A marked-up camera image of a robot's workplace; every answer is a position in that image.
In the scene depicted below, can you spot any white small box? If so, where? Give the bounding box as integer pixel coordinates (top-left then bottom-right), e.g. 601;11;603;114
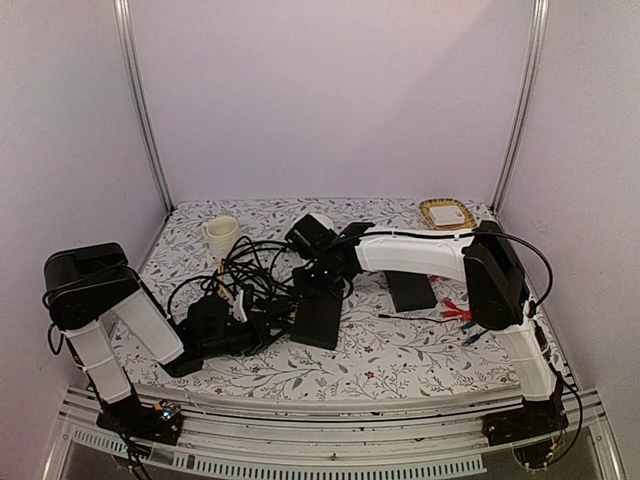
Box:
428;205;466;227

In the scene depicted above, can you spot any front aluminium rail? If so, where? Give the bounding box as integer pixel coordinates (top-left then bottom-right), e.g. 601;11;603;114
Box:
47;387;626;480

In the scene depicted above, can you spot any black cable bundle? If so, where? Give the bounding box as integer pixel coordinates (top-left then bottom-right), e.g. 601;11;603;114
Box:
167;234;306;331

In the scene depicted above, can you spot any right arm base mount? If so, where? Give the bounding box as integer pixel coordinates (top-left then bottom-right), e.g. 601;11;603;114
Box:
482;400;569;471

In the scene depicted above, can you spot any white ceramic bowl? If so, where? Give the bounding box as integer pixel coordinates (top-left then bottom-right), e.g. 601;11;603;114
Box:
296;213;334;233

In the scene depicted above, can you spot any red ethernet cable bundle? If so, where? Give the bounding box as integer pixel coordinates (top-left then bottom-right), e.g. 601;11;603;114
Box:
428;274;474;324

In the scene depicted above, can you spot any woven bamboo tray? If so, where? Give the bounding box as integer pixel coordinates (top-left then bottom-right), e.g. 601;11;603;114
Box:
419;198;478;231

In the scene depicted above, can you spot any black network switch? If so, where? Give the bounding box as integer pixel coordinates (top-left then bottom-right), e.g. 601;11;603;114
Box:
384;271;437;313
290;294;342;350

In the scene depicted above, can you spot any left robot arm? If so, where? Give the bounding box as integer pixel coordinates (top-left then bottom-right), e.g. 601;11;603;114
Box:
43;243;263;434

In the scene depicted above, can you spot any thin black power cord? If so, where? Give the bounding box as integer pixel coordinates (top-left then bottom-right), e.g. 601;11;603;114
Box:
377;313;454;324

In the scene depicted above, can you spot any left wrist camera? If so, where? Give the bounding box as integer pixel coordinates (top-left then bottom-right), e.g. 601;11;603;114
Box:
232;286;254;323

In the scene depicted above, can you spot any cream ceramic mug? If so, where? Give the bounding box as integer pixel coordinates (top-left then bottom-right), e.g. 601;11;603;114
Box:
202;216;240;259

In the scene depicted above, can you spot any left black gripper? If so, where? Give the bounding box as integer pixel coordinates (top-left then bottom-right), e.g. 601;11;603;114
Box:
200;310;291;360

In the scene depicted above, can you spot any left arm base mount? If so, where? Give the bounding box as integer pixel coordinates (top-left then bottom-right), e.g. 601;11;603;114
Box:
96;395;184;446

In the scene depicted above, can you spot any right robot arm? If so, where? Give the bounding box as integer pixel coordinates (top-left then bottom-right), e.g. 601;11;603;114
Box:
285;214;559;436

